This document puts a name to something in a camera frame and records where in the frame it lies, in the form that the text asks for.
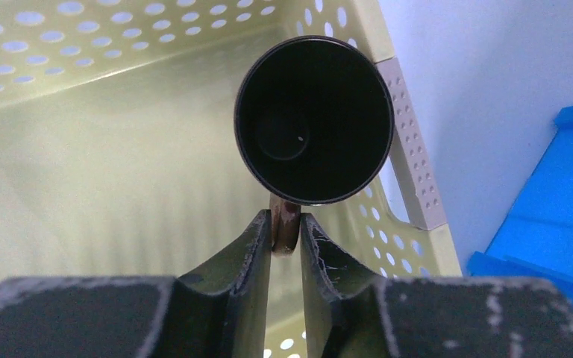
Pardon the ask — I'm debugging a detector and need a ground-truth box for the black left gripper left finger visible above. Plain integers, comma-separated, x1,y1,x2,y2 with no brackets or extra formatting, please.
0,210,272,357

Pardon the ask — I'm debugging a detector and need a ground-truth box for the brown mug black inside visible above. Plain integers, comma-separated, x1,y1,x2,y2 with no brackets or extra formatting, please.
234,35,395,257

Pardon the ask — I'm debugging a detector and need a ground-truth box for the blue plastic divided bin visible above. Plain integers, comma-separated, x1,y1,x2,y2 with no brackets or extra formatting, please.
466,105,573,302

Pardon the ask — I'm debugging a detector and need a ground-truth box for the yellow perforated plastic basket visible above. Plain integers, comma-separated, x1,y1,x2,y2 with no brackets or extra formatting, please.
0,1,460,357

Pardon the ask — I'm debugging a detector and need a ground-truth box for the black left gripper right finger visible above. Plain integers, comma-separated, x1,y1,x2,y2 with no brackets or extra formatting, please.
300,213,573,357

